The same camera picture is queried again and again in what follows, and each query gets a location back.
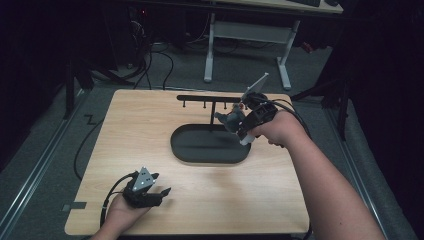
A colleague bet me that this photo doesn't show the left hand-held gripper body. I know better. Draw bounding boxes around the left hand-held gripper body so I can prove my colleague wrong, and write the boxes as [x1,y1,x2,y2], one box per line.
[122,166,160,210]

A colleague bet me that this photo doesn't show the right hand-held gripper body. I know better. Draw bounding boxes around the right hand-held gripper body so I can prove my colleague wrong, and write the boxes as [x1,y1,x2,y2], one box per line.
[240,72,279,134]

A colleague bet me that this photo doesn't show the black hook rack with tray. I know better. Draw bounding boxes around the black hook rack with tray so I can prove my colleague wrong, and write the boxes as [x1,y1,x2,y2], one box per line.
[170,94,253,165]

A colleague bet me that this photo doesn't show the person's left hand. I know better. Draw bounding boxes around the person's left hand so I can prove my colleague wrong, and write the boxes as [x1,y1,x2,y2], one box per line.
[104,194,152,233]

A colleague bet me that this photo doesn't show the person's right hand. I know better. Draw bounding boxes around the person's right hand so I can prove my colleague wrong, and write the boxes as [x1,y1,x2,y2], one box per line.
[247,109,310,150]

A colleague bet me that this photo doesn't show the grey tape strip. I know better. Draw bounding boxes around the grey tape strip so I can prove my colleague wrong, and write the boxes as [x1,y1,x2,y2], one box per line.
[61,201,88,213]

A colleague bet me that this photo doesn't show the white-framed desk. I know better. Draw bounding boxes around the white-framed desk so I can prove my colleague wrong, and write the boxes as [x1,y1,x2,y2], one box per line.
[203,0,344,92]

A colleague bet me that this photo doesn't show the black metal stand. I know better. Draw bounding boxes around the black metal stand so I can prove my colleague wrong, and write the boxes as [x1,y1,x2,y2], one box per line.
[62,54,135,120]
[289,74,352,142]

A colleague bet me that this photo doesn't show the black keyboard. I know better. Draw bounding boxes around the black keyboard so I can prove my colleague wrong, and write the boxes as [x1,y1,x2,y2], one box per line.
[287,0,322,8]

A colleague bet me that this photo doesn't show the dark computer tower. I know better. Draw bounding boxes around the dark computer tower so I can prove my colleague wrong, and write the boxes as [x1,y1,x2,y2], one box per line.
[127,5,152,69]

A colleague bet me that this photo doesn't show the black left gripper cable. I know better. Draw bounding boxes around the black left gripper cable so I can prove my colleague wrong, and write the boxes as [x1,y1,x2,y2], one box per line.
[99,171,138,228]

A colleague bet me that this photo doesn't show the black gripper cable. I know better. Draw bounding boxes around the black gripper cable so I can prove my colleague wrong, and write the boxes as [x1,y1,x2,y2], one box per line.
[99,171,138,228]
[261,97,313,140]

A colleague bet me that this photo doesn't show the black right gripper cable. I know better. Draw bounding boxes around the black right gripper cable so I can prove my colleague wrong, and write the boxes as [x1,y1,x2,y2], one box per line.
[261,97,313,140]

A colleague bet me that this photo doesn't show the black floor cable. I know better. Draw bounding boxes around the black floor cable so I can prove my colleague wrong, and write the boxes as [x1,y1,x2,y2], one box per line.
[73,118,105,182]

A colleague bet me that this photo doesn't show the metal floor rail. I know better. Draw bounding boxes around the metal floor rail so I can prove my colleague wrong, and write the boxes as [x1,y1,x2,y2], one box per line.
[0,89,86,233]
[323,107,390,240]

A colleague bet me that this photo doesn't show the bundle of black cables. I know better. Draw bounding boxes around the bundle of black cables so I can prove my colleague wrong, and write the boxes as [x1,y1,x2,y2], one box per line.
[124,18,175,91]

